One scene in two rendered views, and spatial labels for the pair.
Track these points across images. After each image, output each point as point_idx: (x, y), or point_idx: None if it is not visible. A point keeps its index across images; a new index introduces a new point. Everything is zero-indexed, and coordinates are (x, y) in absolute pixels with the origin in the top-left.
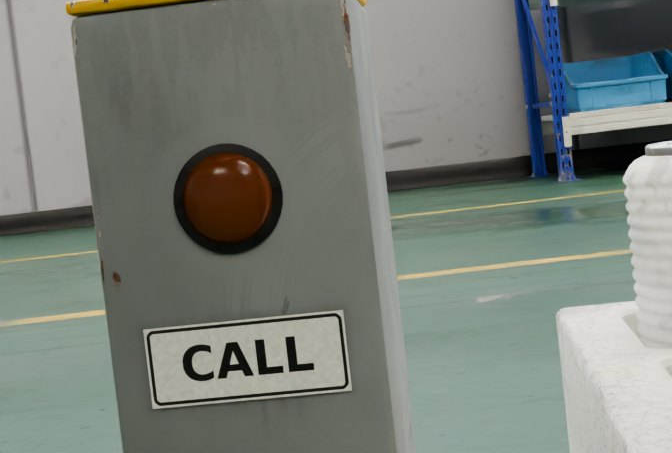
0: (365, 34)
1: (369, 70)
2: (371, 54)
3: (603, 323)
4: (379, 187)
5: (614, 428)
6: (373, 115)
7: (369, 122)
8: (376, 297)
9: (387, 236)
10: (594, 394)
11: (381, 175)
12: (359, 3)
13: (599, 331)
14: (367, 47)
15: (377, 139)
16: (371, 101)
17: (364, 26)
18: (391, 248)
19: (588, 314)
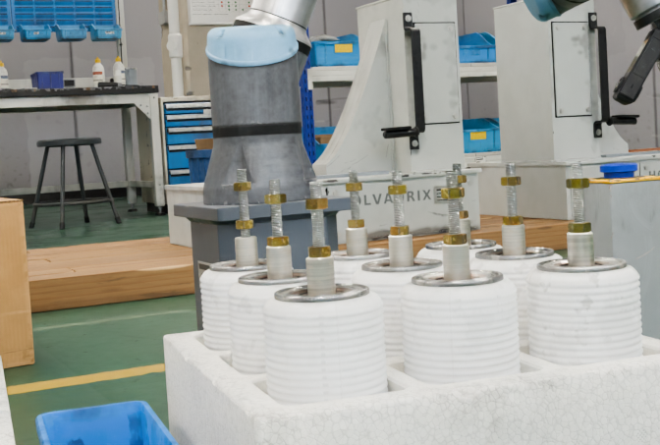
0: (597, 192)
1: (597, 201)
2: (607, 196)
3: (657, 344)
4: (592, 231)
5: None
6: (595, 213)
7: (585, 214)
8: None
9: (598, 245)
10: None
11: (599, 229)
12: (598, 184)
13: (648, 340)
14: (598, 195)
15: (599, 219)
16: (594, 209)
17: (597, 190)
18: (605, 250)
19: None
